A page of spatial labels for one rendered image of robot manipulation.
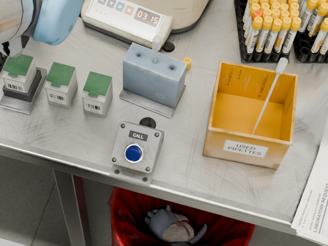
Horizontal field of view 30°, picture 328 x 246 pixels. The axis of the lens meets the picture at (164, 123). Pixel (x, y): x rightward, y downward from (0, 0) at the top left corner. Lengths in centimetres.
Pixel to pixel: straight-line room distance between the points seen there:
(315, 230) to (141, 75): 38
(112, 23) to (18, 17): 56
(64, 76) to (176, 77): 19
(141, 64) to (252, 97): 22
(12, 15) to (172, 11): 57
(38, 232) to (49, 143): 90
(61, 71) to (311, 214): 47
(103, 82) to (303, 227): 40
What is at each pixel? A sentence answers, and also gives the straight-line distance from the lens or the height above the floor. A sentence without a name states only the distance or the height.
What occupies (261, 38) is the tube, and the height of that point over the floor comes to 94.
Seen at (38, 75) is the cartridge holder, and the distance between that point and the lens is 109.
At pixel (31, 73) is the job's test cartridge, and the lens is 107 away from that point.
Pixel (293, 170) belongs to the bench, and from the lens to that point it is 107.
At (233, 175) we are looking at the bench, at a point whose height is 88.
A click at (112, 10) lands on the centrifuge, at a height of 92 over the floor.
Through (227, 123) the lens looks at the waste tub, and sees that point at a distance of 107.
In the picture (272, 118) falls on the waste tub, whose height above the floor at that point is 88.
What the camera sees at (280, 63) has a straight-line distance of 102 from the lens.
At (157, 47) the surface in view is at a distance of 97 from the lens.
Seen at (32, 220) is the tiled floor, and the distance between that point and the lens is 194.
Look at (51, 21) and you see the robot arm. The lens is 64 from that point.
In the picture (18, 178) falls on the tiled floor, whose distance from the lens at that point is 200.
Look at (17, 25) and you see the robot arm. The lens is 60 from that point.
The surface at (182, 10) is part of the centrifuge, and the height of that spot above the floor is 95.
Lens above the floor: 181
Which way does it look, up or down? 61 degrees down
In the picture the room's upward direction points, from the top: 7 degrees clockwise
